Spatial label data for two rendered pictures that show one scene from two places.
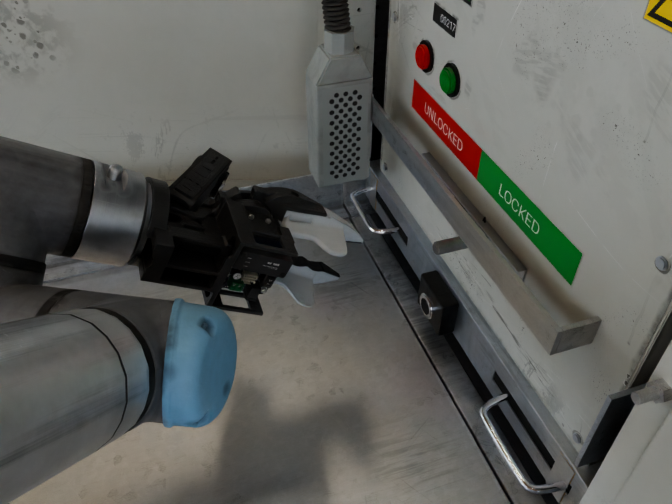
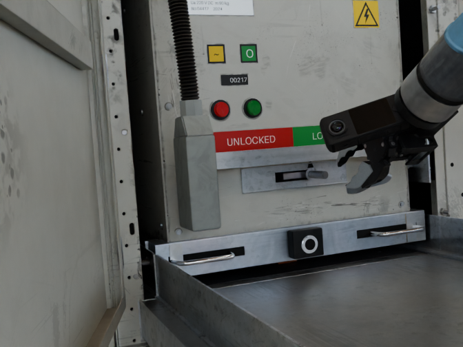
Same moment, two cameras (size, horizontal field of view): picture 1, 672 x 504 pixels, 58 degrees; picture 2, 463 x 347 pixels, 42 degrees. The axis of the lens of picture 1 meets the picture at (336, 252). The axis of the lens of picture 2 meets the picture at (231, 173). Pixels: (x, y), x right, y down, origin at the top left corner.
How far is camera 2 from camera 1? 1.18 m
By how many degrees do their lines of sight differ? 90
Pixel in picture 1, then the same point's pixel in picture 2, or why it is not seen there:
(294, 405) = (397, 288)
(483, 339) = (342, 224)
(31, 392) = not seen: outside the picture
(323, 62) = (203, 120)
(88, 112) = (36, 284)
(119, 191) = not seen: hidden behind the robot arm
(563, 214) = not seen: hidden behind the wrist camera
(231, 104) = (80, 235)
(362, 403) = (381, 277)
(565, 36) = (324, 47)
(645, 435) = (440, 133)
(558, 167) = (342, 98)
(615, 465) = (439, 159)
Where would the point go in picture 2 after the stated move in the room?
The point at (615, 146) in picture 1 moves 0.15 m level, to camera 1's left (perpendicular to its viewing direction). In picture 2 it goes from (362, 72) to (386, 61)
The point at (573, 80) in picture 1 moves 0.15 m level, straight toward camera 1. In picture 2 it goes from (335, 61) to (420, 51)
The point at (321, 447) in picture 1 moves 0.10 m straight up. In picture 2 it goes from (423, 280) to (419, 217)
